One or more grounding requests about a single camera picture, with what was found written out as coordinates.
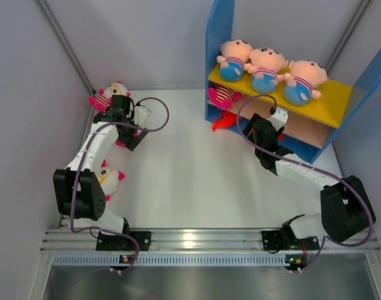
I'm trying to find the pink doll plush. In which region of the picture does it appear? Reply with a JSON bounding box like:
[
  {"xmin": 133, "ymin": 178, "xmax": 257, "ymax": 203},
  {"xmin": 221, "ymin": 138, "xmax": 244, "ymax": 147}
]
[
  {"xmin": 245, "ymin": 47, "xmax": 289, "ymax": 94},
  {"xmin": 284, "ymin": 60, "xmax": 328, "ymax": 106},
  {"xmin": 216, "ymin": 39, "xmax": 253, "ymax": 82}
]

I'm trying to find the white pink plush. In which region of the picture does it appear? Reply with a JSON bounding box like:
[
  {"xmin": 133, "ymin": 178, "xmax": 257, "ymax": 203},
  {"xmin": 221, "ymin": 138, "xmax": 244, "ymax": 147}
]
[
  {"xmin": 116, "ymin": 140, "xmax": 125, "ymax": 148},
  {"xmin": 88, "ymin": 81, "xmax": 131, "ymax": 112},
  {"xmin": 97, "ymin": 160, "xmax": 126, "ymax": 202}
]

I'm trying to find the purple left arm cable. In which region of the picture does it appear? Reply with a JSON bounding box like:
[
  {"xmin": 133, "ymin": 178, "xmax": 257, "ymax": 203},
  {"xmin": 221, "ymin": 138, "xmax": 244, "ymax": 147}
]
[{"xmin": 69, "ymin": 97, "xmax": 171, "ymax": 276}]

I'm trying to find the white slotted cable duct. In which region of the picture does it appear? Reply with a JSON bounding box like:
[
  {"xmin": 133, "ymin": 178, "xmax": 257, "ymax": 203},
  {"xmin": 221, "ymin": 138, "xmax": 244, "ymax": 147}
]
[{"xmin": 52, "ymin": 254, "xmax": 302, "ymax": 267}]

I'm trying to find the red shark plush on shelf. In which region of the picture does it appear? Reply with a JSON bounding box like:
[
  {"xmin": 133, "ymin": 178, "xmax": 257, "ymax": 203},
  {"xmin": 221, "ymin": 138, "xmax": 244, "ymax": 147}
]
[{"xmin": 212, "ymin": 111, "xmax": 237, "ymax": 132}]

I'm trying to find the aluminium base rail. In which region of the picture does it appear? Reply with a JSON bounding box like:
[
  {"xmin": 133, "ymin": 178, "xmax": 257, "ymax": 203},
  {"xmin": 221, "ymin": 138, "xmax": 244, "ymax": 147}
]
[{"xmin": 39, "ymin": 227, "xmax": 381, "ymax": 254}]

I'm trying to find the blue toy shelf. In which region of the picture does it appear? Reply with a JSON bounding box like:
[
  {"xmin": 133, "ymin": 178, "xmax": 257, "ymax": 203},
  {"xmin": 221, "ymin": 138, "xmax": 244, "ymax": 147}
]
[{"xmin": 205, "ymin": 1, "xmax": 381, "ymax": 163}]

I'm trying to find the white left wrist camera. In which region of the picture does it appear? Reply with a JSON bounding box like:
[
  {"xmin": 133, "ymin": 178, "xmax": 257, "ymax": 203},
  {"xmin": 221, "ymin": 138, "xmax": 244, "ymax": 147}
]
[{"xmin": 132, "ymin": 104, "xmax": 151, "ymax": 127}]

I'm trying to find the striped pink plush on shelf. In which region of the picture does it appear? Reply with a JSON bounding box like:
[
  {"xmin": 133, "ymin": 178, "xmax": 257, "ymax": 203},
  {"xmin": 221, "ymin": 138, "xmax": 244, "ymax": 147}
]
[{"xmin": 207, "ymin": 86, "xmax": 243, "ymax": 110}]

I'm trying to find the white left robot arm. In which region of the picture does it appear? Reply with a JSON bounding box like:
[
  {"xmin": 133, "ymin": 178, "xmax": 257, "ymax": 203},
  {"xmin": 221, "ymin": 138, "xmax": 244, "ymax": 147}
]
[{"xmin": 52, "ymin": 95, "xmax": 151, "ymax": 250}]

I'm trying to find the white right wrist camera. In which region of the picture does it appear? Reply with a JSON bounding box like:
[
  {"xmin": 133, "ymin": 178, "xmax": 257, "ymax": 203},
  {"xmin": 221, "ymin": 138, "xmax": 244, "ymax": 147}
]
[{"xmin": 268, "ymin": 107, "xmax": 289, "ymax": 131}]

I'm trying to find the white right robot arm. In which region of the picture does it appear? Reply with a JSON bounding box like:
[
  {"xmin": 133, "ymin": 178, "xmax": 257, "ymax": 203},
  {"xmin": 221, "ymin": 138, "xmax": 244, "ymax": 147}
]
[{"xmin": 243, "ymin": 113, "xmax": 376, "ymax": 248}]

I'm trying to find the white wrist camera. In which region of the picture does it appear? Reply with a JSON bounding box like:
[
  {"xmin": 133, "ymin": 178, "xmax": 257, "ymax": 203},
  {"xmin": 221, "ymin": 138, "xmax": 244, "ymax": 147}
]
[
  {"xmin": 268, "ymin": 107, "xmax": 289, "ymax": 131},
  {"xmin": 132, "ymin": 104, "xmax": 151, "ymax": 127}
]

